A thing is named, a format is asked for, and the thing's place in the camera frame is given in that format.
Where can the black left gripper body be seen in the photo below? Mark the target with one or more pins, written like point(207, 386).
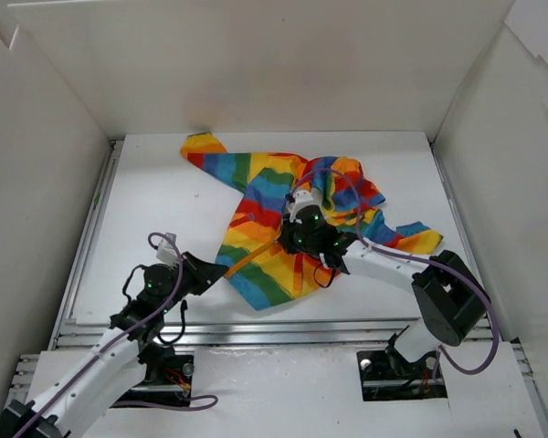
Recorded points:
point(195, 274)

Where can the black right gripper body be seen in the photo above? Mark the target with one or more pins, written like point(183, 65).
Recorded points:
point(290, 239)

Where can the rainbow striped jacket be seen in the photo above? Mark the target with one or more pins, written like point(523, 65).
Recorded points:
point(266, 275)

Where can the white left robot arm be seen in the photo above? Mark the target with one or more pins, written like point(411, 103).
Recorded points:
point(122, 358)

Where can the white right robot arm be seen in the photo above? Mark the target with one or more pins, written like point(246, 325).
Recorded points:
point(450, 299)

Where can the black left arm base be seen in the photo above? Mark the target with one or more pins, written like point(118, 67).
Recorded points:
point(168, 379)

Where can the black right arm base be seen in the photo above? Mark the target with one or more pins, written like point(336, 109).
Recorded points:
point(386, 376)

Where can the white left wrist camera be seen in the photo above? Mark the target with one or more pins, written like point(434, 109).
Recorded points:
point(165, 252)

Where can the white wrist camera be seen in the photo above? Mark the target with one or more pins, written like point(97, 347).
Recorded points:
point(165, 252)
point(301, 199)

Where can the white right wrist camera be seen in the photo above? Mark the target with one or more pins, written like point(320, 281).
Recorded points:
point(301, 199)

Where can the aluminium table frame rail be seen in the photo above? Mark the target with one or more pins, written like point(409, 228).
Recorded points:
point(287, 372)

